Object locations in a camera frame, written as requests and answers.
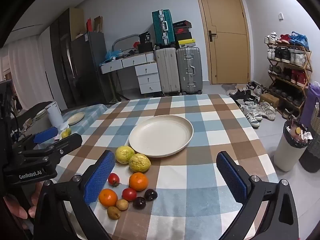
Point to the green fruit on side table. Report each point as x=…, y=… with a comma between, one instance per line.
x=67, y=132

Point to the cardboard box on floor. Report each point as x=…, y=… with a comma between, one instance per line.
x=269, y=98

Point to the beige suitcase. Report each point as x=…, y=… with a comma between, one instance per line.
x=168, y=70

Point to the dark refrigerator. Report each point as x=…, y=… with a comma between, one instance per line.
x=92, y=86

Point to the brown kiwi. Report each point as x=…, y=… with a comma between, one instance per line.
x=122, y=204
x=113, y=213

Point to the white trash bin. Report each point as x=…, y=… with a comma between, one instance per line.
x=294, y=140

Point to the stacked shoe boxes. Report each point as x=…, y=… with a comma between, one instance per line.
x=183, y=35

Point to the dark plum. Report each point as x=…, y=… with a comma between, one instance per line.
x=150, y=195
x=139, y=203

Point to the white drawer desk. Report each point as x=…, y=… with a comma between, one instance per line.
x=146, y=70

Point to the red tomato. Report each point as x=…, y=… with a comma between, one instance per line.
x=129, y=194

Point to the wooden shoe rack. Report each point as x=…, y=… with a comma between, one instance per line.
x=290, y=71

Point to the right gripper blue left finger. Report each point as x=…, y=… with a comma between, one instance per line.
x=53, y=221

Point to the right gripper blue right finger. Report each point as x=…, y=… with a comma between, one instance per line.
x=279, y=220

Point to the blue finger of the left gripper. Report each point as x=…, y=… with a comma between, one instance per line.
x=45, y=135

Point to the purple bag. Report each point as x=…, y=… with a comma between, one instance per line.
x=312, y=95

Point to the person's left hand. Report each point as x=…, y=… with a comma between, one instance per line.
x=33, y=192

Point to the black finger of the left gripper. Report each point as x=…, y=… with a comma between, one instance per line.
x=56, y=151

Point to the smooth yellow-green guava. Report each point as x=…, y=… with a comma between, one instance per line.
x=123, y=154

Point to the small tomato with stem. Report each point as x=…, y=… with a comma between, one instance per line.
x=113, y=180

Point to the checkered tablecloth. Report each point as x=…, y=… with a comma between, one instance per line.
x=193, y=200

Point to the cream round plate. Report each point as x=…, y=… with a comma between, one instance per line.
x=161, y=136

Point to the silver suitcase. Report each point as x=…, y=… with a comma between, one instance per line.
x=190, y=70

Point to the teal suitcase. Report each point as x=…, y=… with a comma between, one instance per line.
x=163, y=27

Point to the wooden door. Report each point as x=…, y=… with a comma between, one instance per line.
x=226, y=39

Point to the white kettle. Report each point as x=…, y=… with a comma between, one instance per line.
x=54, y=115

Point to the small plate on side table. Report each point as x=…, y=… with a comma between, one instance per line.
x=74, y=119

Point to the wrinkled yellow fruit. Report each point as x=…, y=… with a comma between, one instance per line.
x=139, y=163

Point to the orange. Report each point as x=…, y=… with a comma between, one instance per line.
x=107, y=198
x=138, y=181

